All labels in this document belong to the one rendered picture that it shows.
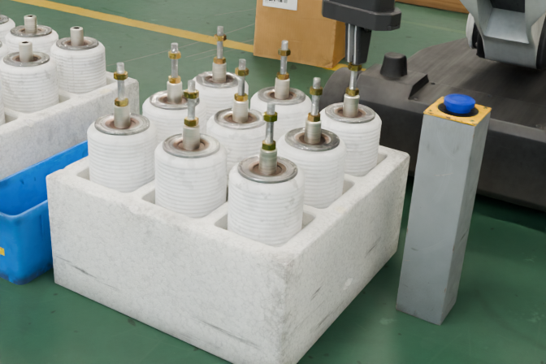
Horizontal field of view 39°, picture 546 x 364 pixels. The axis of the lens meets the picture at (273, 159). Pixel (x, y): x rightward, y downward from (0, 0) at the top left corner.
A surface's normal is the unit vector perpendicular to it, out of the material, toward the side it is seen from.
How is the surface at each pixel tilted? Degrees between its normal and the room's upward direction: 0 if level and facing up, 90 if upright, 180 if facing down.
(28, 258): 92
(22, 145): 90
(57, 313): 0
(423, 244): 90
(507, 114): 0
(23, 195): 88
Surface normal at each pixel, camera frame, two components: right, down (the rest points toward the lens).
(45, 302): 0.05, -0.90
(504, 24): -0.39, -0.16
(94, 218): -0.51, 0.34
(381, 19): 0.05, 0.43
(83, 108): 0.85, 0.26
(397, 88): -0.30, -0.39
